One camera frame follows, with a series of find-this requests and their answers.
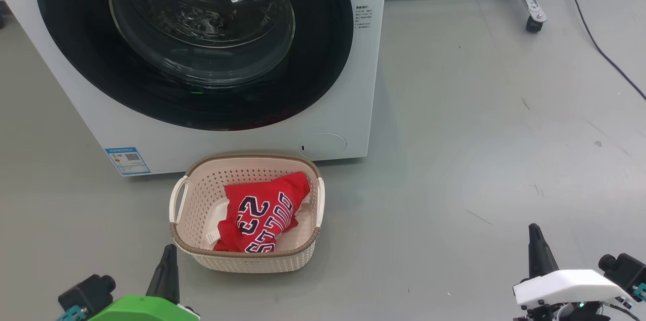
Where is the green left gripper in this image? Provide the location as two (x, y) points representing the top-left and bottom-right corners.
(88, 244), (201, 321)

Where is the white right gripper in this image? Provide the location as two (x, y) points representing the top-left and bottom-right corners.
(513, 223), (637, 310)

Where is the red basketball jersey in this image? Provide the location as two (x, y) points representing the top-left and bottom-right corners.
(212, 171), (311, 253)

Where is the black glass washing machine door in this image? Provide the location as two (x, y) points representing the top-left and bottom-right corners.
(34, 0), (354, 132)

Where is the cream perforated laundry basket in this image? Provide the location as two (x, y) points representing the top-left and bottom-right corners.
(169, 153), (326, 274)

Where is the white washing machine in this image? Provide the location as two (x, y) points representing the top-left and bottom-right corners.
(0, 0), (389, 177)

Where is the black round right gripper motor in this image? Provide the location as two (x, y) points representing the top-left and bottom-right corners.
(558, 301), (614, 321)

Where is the blue white energy label sticker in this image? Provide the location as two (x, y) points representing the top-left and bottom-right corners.
(104, 146), (151, 177)

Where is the small grey text label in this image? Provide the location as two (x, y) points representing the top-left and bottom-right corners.
(354, 5), (373, 29)

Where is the left teal plug black cable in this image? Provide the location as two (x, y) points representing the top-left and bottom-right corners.
(56, 304), (84, 321)

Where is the teal plug black cable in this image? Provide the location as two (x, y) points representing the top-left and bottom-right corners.
(606, 283), (646, 321)
(56, 304), (84, 321)

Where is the right teal plug black cable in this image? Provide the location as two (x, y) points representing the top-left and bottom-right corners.
(606, 283), (646, 321)

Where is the black floor cable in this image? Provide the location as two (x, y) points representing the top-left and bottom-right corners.
(545, 0), (646, 101)

